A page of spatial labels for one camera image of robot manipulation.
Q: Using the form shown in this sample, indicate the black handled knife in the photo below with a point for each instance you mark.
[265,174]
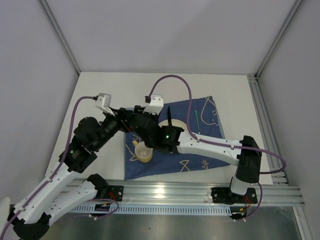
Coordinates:
[169,116]

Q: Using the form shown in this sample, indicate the yellow plastic cup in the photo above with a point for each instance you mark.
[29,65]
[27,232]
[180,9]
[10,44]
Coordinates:
[142,152]

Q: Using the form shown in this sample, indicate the blue fish-pattern cloth placemat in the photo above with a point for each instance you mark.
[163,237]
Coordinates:
[165,163]

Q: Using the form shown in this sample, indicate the iridescent green fork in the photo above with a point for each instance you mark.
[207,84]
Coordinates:
[197,121]

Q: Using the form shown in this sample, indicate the aluminium left corner post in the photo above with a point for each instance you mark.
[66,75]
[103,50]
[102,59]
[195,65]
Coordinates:
[45,7]

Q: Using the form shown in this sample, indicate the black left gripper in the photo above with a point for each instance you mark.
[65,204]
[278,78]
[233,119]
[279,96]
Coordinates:
[121,117]

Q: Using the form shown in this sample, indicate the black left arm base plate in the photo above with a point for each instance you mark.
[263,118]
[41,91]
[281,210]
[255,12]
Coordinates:
[114,192]

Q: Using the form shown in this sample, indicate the aluminium corner post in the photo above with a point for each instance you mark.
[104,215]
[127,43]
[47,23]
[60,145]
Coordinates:
[289,19]
[45,7]

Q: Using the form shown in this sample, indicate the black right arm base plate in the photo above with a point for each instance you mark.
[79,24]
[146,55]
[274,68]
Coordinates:
[223,195]

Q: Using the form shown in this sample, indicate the aluminium right corner post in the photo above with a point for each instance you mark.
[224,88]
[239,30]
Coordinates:
[289,19]

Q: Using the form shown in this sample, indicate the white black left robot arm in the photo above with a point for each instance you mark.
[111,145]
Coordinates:
[32,217]

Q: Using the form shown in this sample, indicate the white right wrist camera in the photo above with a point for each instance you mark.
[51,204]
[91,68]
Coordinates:
[155,104]

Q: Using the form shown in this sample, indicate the cream round plate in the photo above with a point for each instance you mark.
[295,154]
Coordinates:
[175,123]

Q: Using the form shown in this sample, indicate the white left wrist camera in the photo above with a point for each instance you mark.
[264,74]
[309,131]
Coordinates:
[102,102]

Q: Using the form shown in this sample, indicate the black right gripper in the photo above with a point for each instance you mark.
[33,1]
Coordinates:
[154,117]

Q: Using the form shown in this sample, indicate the aluminium front mounting rail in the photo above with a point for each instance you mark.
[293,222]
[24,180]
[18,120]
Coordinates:
[181,193]

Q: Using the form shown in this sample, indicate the aluminium right side rail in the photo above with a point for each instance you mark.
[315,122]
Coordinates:
[269,139]

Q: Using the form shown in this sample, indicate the white slotted cable duct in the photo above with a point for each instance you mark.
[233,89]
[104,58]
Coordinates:
[139,209]

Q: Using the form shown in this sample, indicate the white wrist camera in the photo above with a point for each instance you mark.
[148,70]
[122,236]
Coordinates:
[155,104]
[102,102]

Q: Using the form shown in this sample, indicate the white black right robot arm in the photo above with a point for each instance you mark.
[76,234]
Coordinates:
[243,154]

